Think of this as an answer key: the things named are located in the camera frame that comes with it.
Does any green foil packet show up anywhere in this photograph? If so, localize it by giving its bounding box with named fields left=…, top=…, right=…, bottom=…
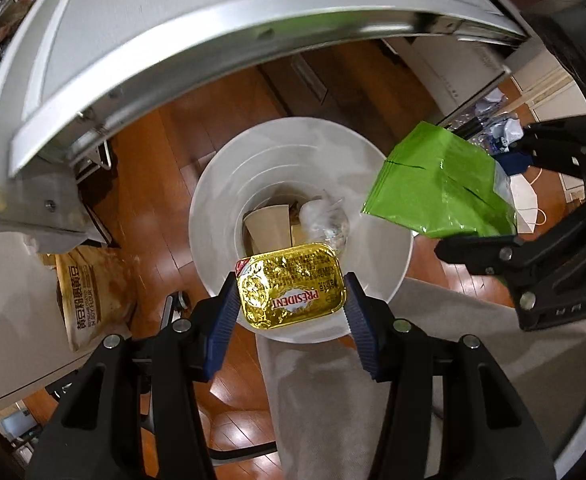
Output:
left=362, top=121, right=518, bottom=238

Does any black cable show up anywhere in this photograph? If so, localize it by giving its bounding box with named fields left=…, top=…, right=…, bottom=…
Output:
left=200, top=410, right=278, bottom=462

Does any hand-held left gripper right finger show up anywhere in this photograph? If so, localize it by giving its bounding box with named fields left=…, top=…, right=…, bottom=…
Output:
left=342, top=271, right=556, bottom=480

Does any white face mask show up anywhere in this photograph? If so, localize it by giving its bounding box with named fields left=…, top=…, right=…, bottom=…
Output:
left=508, top=170, right=548, bottom=235

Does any white round trash bin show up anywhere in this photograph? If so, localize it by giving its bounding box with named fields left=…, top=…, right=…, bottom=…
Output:
left=189, top=116, right=414, bottom=345

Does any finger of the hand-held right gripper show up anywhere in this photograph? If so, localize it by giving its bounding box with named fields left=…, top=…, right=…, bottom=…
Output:
left=495, top=116, right=586, bottom=197
left=434, top=199, right=586, bottom=290

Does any clear plastic bag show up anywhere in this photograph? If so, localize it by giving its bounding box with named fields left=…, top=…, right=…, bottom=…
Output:
left=298, top=190, right=351, bottom=252

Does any brown flour bag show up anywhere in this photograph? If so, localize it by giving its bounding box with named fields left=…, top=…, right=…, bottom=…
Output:
left=53, top=245, right=140, bottom=353

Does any gold foil butter packet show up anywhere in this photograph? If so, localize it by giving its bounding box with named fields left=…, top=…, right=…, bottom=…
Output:
left=235, top=241, right=348, bottom=331

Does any metal-framed grey table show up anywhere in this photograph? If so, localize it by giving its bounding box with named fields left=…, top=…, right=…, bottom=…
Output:
left=0, top=0, right=528, bottom=253

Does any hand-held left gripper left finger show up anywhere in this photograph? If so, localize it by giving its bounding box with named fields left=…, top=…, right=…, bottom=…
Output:
left=25, top=271, right=241, bottom=480

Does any white cabinet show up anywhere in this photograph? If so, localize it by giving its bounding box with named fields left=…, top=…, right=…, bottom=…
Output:
left=388, top=35, right=510, bottom=122

